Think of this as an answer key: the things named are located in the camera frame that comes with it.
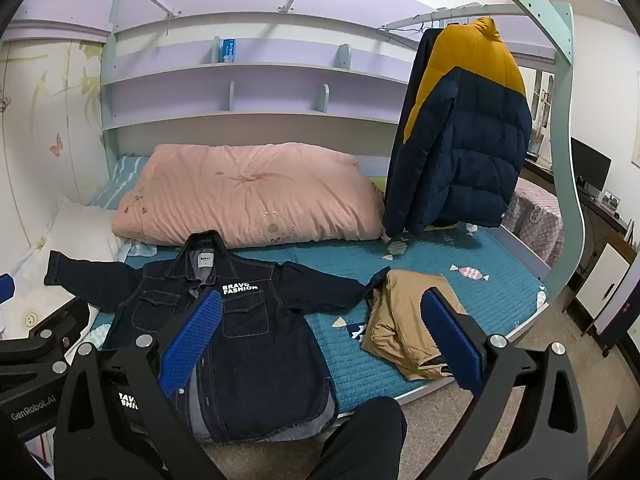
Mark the navy and yellow puffer jacket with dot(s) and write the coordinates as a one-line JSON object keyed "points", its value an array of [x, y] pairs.
{"points": [[465, 160]]}

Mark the white pillow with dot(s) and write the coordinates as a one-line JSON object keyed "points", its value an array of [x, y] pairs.
{"points": [[80, 230]]}

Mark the lilac bed shelf unit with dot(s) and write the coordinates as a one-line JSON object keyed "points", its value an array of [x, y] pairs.
{"points": [[250, 75]]}

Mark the white cabinet door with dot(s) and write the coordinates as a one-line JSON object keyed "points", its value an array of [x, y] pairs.
{"points": [[602, 280]]}

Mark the tan folded garment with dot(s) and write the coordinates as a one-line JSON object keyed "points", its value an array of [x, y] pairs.
{"points": [[400, 320]]}

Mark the pink checked bedding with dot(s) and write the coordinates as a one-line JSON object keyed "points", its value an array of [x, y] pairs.
{"points": [[535, 220]]}

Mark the white clothes rail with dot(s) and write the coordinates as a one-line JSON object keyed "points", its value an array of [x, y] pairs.
{"points": [[410, 21]]}

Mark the pink embroidered duvet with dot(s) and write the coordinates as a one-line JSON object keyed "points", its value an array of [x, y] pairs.
{"points": [[240, 195]]}

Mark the person's leg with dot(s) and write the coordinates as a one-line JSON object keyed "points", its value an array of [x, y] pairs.
{"points": [[360, 440]]}

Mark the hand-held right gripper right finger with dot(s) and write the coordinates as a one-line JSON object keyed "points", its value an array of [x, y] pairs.
{"points": [[452, 340]]}

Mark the mint green bed frame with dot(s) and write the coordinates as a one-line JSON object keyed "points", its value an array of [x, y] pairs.
{"points": [[562, 160]]}

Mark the small blue box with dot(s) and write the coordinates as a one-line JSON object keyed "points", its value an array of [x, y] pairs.
{"points": [[228, 50]]}

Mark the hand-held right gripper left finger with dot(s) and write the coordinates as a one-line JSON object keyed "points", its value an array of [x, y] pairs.
{"points": [[192, 345]]}

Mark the small photo frame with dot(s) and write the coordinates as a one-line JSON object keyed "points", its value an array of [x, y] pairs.
{"points": [[611, 201]]}

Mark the dark denim jacket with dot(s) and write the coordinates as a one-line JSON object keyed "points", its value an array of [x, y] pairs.
{"points": [[265, 350]]}

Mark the black monitor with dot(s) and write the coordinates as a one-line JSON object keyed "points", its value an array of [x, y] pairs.
{"points": [[590, 165]]}

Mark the teal quilted bed sheet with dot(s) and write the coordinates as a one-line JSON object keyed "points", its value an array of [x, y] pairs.
{"points": [[325, 256]]}

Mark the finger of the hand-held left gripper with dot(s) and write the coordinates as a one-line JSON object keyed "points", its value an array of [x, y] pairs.
{"points": [[5, 287], [47, 342]]}

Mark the cream decorated wardrobe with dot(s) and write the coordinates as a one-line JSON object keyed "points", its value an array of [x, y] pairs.
{"points": [[45, 135]]}

